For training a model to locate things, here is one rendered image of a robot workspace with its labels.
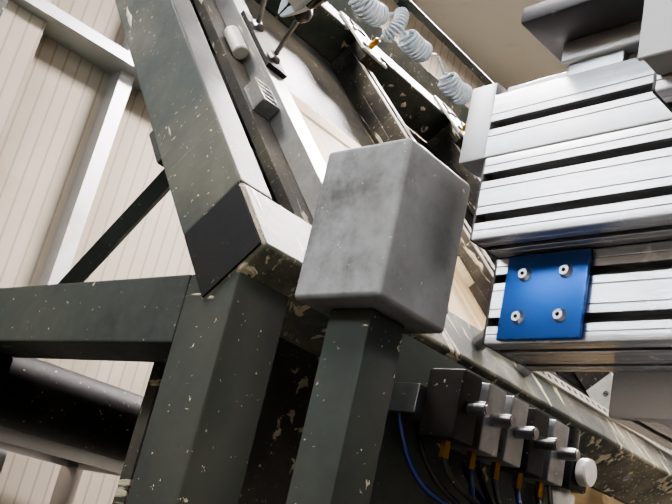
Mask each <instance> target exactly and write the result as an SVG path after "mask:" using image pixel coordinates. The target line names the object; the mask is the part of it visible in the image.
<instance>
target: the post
mask: <svg viewBox="0 0 672 504"><path fill-rule="evenodd" d="M403 334H404V326H403V325H401V324H399V323H397V322H395V321H394V320H392V319H390V318H388V317H387V316H385V315H383V314H381V313H380V312H378V311H376V310H374V309H372V308H365V309H333V310H331V312H330V316H329V320H328V324H327V329H326V333H325V337H324V342H323V346H322V350H321V355H320V359H319V363H318V367H317V372H316V376H315V380H314V385H313V389H312V393H311V398H310V402H309V406H308V410H307V415H306V419H305V423H304V428H303V432H302V436H301V441H300V445H299V449H298V454H297V458H296V462H295V466H294V471H293V475H292V479H291V484H290V488H289V492H288V497H287V501H286V504H369V502H370V497H371V493H372V488H373V483H374V478H375V473H376V468H377V463H378V458H379V453H380V448H381V443H382V438H383V433H384V428H385V423H386V418H387V413H388V408H389V403H390V398H391V394H392V389H393V384H394V379H395V374H396V369H397V364H398V359H399V354H400V349H401V344H402V339H403Z"/></svg>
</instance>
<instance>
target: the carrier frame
mask: <svg viewBox="0 0 672 504"><path fill-rule="evenodd" d="M288 301H289V298H288V297H287V296H285V295H283V294H281V293H280V292H278V291H276V290H274V289H272V288H270V287H268V286H266V285H264V284H262V283H260V282H259V281H257V280H255V279H253V278H251V277H249V276H247V275H245V274H243V273H241V272H236V273H234V274H233V275H232V276H231V277H229V278H228V279H227V280H226V281H225V282H224V283H223V284H222V285H221V286H220V287H219V288H218V289H217V290H216V291H214V292H213V293H212V294H211V295H210V296H209V297H208V298H207V299H206V300H204V299H203V298H202V296H201V293H200V289H199V286H198V282H197V279H196V276H195V275H177V276H163V277H149V278H135V279H121V280H107V281H93V282H79V283H65V284H51V285H37V286H23V287H10V288H0V426H2V427H5V428H9V429H12V430H16V431H19V432H22V433H26V434H29V435H33V436H36V437H40V438H43V439H47V440H50V441H54V442H57V443H61V444H64V445H68V446H71V447H75V448H78V449H81V450H85V451H88V452H92V453H95V454H99V455H102V456H106V457H109V458H113V459H116V460H120V461H123V462H124V465H123V469H122V472H121V476H120V479H119V482H118V486H117V489H116V492H115V496H114V499H113V503H112V504H286V501H287V497H288V492H289V488H290V484H291V479H292V475H293V471H294V466H295V462H296V458H297V454H298V449H299V445H300V441H301V436H302V432H303V428H304V423H305V419H306V415H307V410H308V406H309V402H310V398H311V393H312V389H313V385H314V380H315V376H316V372H317V367H318V363H319V359H320V357H319V356H317V355H315V354H313V353H311V352H309V351H307V350H304V349H302V348H300V347H298V346H296V345H294V344H292V343H290V342H288V341H286V340H283V339H281V338H279V337H280V333H281V329H282V325H283V321H284V317H285V313H286V309H287V305H288ZM37 358H44V359H73V360H102V361H132V362H154V364H153V367H152V370H151V374H150V377H149V381H148V384H147V387H146V391H145V394H144V396H141V395H138V394H135V393H133V392H130V391H127V390H124V389H121V388H119V387H116V386H113V385H110V384H107V383H105V382H102V381H99V380H96V379H93V378H91V377H88V376H85V375H82V374H79V373H77V372H74V371H71V370H68V369H65V368H62V367H60V366H57V365H54V364H51V363H48V362H46V361H43V360H40V359H37Z"/></svg>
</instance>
